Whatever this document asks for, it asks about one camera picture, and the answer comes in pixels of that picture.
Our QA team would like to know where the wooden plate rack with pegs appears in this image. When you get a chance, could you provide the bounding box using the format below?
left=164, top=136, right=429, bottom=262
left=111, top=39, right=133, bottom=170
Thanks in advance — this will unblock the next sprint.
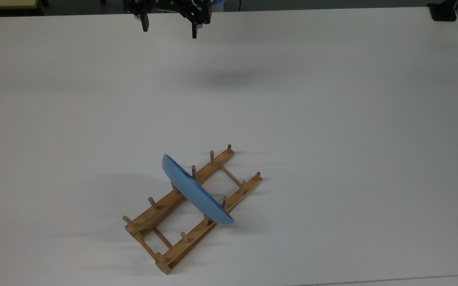
left=122, top=144, right=262, bottom=275

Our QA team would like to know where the black clamp block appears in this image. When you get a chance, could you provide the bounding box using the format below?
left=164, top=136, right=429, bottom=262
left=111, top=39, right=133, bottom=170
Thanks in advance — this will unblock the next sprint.
left=428, top=0, right=458, bottom=21

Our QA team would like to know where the light wooden furniture board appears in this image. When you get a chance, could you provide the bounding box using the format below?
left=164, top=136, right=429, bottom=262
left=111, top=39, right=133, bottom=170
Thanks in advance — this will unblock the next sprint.
left=0, top=0, right=41, bottom=11

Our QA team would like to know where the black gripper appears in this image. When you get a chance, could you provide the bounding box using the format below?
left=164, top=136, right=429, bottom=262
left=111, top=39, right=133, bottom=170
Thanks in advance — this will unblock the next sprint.
left=123, top=0, right=213, bottom=39

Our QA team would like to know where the blue plastic plate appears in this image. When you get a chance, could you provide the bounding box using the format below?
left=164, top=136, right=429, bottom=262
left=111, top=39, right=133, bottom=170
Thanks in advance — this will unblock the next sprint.
left=161, top=154, right=236, bottom=227

